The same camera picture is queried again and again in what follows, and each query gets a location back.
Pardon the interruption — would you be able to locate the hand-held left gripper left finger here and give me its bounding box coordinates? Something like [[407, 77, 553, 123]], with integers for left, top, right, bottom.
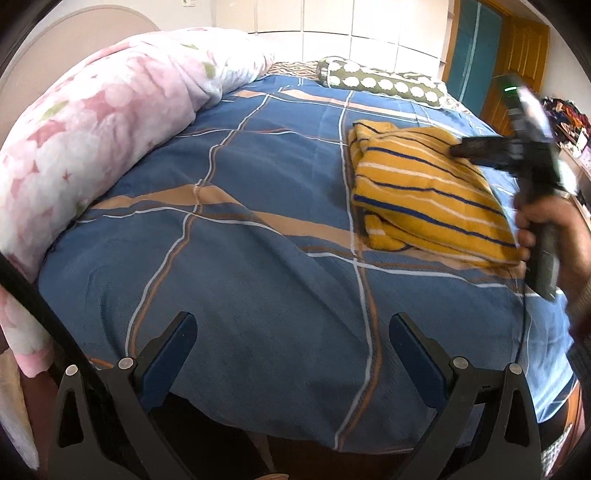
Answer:
[[46, 311, 199, 480]]

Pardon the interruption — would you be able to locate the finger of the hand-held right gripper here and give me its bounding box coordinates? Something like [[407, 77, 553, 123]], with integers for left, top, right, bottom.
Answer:
[[449, 136, 525, 171]]

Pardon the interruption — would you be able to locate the brown patterned mattress cover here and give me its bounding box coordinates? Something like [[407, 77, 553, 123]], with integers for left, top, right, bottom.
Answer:
[[267, 60, 474, 114]]

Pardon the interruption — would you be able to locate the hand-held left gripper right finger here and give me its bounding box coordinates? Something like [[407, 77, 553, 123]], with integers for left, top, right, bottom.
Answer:
[[388, 312, 542, 480]]

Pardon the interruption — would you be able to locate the pink floral quilt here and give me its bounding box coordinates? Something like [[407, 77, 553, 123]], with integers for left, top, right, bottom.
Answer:
[[0, 27, 276, 377]]

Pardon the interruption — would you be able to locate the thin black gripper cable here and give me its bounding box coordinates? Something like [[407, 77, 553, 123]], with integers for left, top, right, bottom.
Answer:
[[517, 284, 531, 367]]

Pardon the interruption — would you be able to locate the white cluttered shelf unit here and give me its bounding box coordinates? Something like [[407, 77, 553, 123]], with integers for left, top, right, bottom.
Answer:
[[539, 96, 591, 210]]

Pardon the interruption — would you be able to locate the green spotted bolster pillow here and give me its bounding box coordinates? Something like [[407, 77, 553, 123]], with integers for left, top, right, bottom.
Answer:
[[316, 56, 450, 108]]

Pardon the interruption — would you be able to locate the person's right hand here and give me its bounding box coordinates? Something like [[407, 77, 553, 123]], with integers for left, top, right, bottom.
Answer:
[[514, 196, 591, 319]]

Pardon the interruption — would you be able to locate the beige curved headboard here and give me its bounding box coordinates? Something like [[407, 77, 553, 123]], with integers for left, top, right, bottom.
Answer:
[[0, 4, 163, 84]]

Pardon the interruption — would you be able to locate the brown wooden door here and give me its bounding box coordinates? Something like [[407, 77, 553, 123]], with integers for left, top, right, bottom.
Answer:
[[479, 17, 551, 137]]

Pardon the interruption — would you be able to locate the white glossy wardrobe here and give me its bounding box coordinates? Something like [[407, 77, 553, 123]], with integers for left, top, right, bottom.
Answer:
[[247, 0, 457, 86]]

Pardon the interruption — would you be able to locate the yellow striped sweater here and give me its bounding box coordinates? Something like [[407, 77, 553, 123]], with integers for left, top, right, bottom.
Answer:
[[347, 120, 531, 269]]

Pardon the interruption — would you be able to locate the blue plaid bed sheet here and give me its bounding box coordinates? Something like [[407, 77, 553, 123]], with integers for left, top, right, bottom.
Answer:
[[37, 74, 578, 453]]

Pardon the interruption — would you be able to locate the teal glass door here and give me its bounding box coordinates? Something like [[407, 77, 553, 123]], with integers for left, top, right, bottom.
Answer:
[[442, 0, 505, 114]]

